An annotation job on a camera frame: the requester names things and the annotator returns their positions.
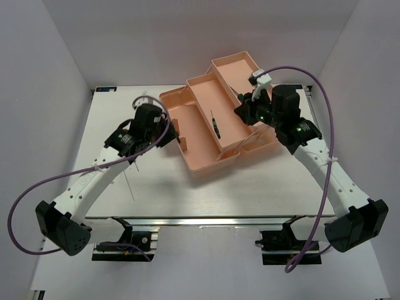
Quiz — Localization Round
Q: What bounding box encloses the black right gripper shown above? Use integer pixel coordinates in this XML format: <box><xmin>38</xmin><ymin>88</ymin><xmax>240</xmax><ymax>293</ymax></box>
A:
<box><xmin>234</xmin><ymin>88</ymin><xmax>283</xmax><ymax>129</ymax></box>

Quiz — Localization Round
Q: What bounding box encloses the small black-green precision screwdriver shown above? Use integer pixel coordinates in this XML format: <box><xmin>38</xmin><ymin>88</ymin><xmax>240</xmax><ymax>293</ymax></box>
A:
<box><xmin>210</xmin><ymin>111</ymin><xmax>221</xmax><ymax>139</ymax></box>

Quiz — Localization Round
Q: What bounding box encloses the pink plastic toolbox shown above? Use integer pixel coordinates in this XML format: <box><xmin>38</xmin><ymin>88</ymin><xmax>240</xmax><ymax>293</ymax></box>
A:
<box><xmin>159</xmin><ymin>51</ymin><xmax>279</xmax><ymax>178</ymax></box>

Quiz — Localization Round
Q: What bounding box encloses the yellow-black T-handle hex key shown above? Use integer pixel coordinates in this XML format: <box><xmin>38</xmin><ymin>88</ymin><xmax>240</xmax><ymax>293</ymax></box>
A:
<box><xmin>123</xmin><ymin>171</ymin><xmax>135</xmax><ymax>201</ymax></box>

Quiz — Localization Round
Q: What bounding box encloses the large green-handled screwdriver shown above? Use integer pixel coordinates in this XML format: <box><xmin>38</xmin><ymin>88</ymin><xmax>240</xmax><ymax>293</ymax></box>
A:
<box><xmin>230</xmin><ymin>87</ymin><xmax>244</xmax><ymax>103</ymax></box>

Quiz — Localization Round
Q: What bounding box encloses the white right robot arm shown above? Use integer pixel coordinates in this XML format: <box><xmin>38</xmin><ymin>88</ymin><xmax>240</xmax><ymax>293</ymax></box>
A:
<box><xmin>234</xmin><ymin>84</ymin><xmax>389</xmax><ymax>253</ymax></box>

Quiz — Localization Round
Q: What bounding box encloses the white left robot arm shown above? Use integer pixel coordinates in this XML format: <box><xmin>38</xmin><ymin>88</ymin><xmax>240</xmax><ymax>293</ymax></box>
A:
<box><xmin>35</xmin><ymin>103</ymin><xmax>179</xmax><ymax>256</ymax></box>

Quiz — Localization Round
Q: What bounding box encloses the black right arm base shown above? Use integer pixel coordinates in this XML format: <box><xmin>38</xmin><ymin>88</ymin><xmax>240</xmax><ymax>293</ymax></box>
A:
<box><xmin>255</xmin><ymin>216</ymin><xmax>314</xmax><ymax>266</ymax></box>

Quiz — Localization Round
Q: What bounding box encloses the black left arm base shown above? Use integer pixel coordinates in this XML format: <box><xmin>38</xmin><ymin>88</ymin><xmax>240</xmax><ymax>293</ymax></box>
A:
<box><xmin>92</xmin><ymin>217</ymin><xmax>159</xmax><ymax>263</ymax></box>

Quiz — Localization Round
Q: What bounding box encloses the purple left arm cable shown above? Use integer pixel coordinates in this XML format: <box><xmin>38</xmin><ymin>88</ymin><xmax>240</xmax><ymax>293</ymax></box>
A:
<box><xmin>6</xmin><ymin>96</ymin><xmax>172</xmax><ymax>262</ymax></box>

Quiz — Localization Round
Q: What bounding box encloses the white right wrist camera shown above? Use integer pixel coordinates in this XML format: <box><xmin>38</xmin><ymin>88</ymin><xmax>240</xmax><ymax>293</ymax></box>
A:
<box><xmin>248</xmin><ymin>69</ymin><xmax>273</xmax><ymax>101</ymax></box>

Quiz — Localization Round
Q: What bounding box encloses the front aluminium rail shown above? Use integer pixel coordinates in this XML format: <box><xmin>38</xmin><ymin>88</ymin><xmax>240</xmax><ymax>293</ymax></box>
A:
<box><xmin>84</xmin><ymin>215</ymin><xmax>332</xmax><ymax>231</ymax></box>

